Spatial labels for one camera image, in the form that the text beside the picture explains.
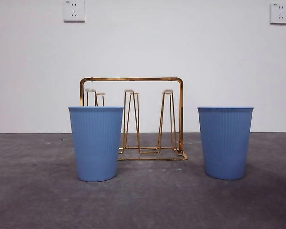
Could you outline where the blue ribbed plastic cup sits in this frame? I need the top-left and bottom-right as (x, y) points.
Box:
(197, 106), (254, 180)
(68, 106), (124, 182)

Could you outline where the gold wire cup rack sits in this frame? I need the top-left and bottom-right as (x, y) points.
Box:
(79, 76), (188, 161)

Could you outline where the white wall power socket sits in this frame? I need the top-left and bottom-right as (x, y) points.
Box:
(63, 0), (86, 23)
(269, 2), (286, 25)

